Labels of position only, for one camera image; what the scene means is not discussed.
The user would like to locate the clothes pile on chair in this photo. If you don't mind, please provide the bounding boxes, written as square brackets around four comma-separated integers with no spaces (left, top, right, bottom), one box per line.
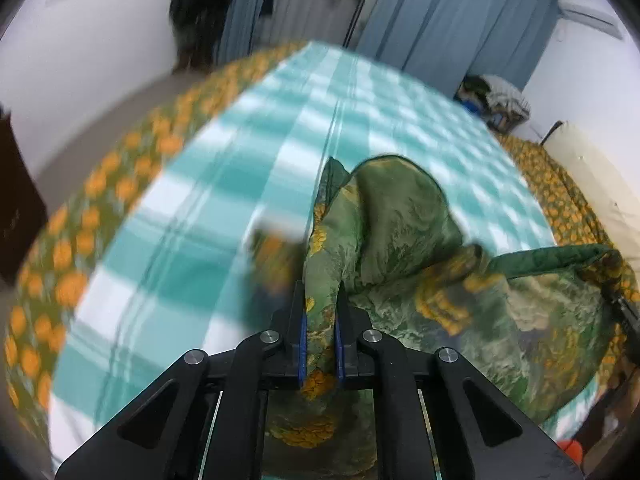
[454,75,530,134]

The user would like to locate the blue curtain left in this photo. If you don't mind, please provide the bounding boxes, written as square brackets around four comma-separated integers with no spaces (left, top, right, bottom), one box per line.
[216,0,264,65]

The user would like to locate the teal white checked bedsheet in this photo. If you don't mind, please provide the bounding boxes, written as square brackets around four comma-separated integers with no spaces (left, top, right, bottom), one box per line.
[49,42,553,464]

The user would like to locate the orange fleece trousers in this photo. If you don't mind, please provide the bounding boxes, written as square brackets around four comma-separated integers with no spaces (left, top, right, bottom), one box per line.
[556,439,584,467]

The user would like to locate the green landscape print jacket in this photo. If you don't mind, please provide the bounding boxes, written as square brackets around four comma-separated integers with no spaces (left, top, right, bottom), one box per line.
[252,156,638,479]

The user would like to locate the dark wooden nightstand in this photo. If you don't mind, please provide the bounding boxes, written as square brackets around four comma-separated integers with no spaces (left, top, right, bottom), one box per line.
[0,110,48,285]

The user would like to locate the white air conditioner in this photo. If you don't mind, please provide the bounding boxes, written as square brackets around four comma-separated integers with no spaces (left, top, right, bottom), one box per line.
[559,2,624,40]

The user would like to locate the black garment on rail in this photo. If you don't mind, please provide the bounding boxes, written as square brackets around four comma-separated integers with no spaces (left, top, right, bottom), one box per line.
[258,0,274,18]

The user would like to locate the blue curtain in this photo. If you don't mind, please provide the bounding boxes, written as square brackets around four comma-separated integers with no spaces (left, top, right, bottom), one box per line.
[216,0,264,65]
[356,0,560,96]

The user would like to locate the orange floral green quilt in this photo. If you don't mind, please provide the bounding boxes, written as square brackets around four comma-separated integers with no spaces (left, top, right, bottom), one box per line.
[4,44,624,456]

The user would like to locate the blue curtain right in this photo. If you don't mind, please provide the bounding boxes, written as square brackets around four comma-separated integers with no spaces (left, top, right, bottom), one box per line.
[356,0,560,96]

